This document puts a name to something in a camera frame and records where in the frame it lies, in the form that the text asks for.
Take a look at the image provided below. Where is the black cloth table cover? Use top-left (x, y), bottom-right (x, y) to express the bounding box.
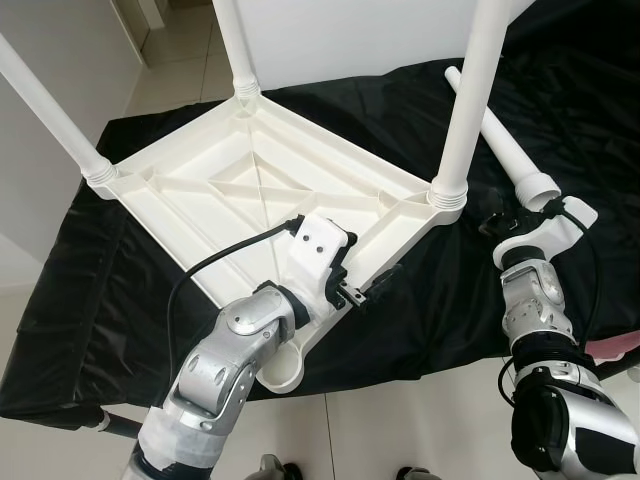
top-left (0, 0), bottom-right (640, 419)

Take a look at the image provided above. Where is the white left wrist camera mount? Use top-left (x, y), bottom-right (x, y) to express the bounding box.
top-left (285, 213), bottom-right (351, 313)

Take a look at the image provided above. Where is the white plastic table leg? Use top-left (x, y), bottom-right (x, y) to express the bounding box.
top-left (445, 65), bottom-right (563, 213)
top-left (213, 0), bottom-right (263, 101)
top-left (0, 35), bottom-right (119, 189)
top-left (430, 0), bottom-right (513, 209)

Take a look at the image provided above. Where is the pink stool seat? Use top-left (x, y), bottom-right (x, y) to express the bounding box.
top-left (590, 334), bottom-right (640, 363)

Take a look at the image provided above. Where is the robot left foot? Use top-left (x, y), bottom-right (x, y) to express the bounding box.
top-left (258, 455), bottom-right (301, 480)

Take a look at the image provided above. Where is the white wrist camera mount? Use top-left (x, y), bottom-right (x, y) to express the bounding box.
top-left (285, 213), bottom-right (351, 313)
top-left (497, 197), bottom-right (599, 269)

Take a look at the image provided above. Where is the white door frame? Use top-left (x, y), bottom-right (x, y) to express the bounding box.
top-left (108, 0), bottom-right (153, 67)

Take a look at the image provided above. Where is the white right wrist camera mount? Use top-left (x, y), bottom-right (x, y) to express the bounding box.
top-left (497, 197), bottom-right (599, 269)

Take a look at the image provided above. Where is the white plastic table top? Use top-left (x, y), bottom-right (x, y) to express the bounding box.
top-left (100, 85), bottom-right (469, 393)

